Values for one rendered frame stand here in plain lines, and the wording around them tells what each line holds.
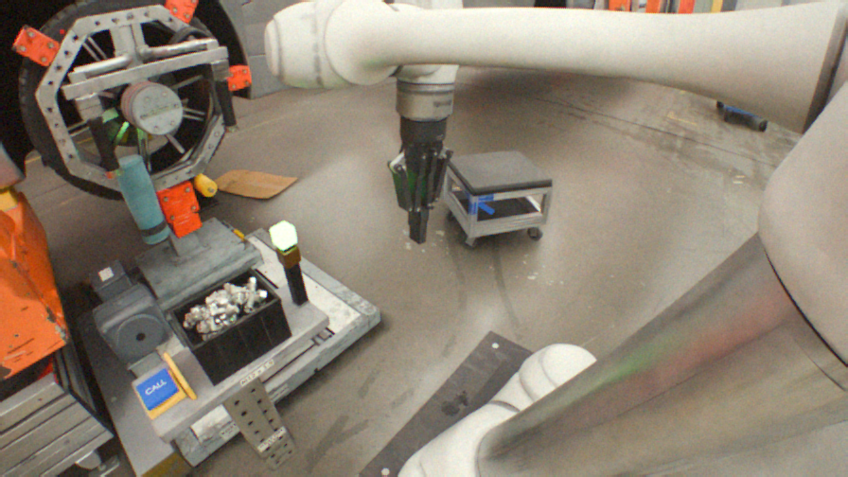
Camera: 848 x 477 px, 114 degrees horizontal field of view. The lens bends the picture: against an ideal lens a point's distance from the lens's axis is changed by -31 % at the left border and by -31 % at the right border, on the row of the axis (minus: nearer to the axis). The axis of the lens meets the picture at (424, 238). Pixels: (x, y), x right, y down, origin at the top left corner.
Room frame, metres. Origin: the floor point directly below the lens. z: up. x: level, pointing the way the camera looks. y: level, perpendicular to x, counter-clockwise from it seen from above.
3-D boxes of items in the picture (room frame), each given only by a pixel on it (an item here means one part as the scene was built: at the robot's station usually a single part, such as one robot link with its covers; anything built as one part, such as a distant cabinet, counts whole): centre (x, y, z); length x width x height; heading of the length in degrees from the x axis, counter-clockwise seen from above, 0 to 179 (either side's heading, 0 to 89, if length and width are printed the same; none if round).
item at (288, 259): (0.63, 0.29, 0.59); 0.04 x 0.04 x 0.04; 51
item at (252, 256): (1.12, 0.97, 0.13); 0.50 x 0.36 x 0.10; 141
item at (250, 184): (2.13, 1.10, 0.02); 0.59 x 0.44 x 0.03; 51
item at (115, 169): (0.74, 0.77, 0.83); 0.04 x 0.04 x 0.16
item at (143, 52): (1.02, 0.68, 1.03); 0.19 x 0.18 x 0.11; 51
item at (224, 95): (1.00, 0.55, 0.83); 0.04 x 0.04 x 0.16
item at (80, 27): (1.02, 0.84, 0.85); 0.54 x 0.07 x 0.54; 141
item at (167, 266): (1.12, 0.97, 0.32); 0.40 x 0.30 x 0.28; 141
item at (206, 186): (1.17, 0.84, 0.51); 0.29 x 0.06 x 0.06; 51
